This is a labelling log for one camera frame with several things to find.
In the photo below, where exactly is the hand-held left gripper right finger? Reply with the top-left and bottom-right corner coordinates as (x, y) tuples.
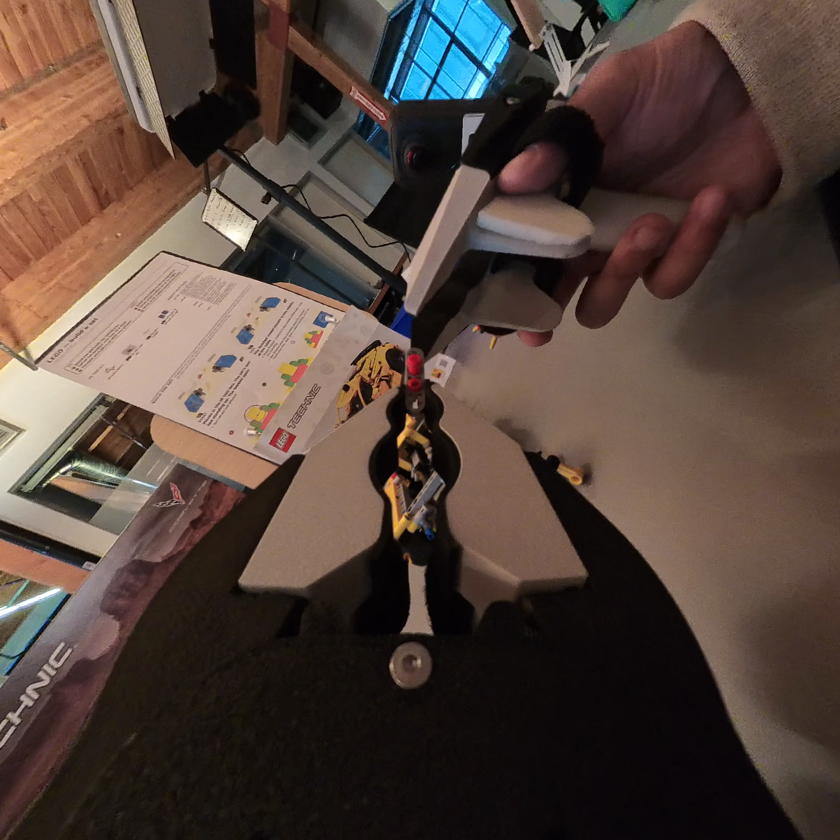
(425, 392), (588, 616)

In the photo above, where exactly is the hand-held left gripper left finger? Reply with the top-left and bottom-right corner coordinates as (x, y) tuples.
(237, 386), (404, 634)

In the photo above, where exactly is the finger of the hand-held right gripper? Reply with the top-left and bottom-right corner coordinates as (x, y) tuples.
(403, 164), (496, 316)
(451, 271), (565, 336)

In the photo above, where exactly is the person's right forearm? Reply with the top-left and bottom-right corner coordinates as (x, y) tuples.
(669, 0), (840, 217)

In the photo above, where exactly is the wooden desk lamp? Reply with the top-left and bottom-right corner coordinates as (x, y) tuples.
(512, 0), (613, 97)

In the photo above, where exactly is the person's right hand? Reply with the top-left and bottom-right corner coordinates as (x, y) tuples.
(494, 21), (783, 348)

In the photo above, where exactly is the yellow toy brick car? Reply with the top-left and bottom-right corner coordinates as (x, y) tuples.
(383, 409), (449, 567)

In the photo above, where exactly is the car picture poster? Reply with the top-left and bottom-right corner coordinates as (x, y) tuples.
(252, 307), (458, 468)

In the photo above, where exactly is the white notice board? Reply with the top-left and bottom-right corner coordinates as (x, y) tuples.
(199, 188), (259, 252)

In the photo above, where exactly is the printed instruction sheet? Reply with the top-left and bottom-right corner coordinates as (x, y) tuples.
(38, 252), (347, 438)

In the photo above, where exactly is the dark toy car set box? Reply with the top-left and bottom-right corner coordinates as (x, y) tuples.
(0, 462), (248, 791)

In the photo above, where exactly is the white hanging panel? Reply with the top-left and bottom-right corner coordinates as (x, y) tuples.
(91, 0), (219, 160)

